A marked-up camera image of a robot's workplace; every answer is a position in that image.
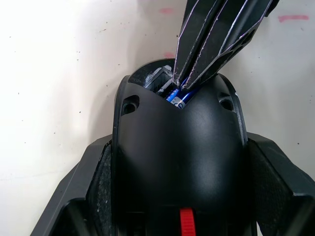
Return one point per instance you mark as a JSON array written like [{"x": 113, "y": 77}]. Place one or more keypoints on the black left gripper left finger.
[{"x": 81, "y": 186}]

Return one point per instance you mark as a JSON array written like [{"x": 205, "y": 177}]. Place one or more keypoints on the black computer mouse base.
[{"x": 177, "y": 152}]

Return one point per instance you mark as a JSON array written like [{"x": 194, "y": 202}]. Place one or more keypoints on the blue cylindrical battery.
[{"x": 179, "y": 100}]

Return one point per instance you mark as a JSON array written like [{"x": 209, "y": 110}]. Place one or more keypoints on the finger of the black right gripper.
[
  {"x": 233, "y": 29},
  {"x": 189, "y": 37}
]

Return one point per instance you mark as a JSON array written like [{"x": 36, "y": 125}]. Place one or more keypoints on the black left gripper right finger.
[{"x": 278, "y": 186}]

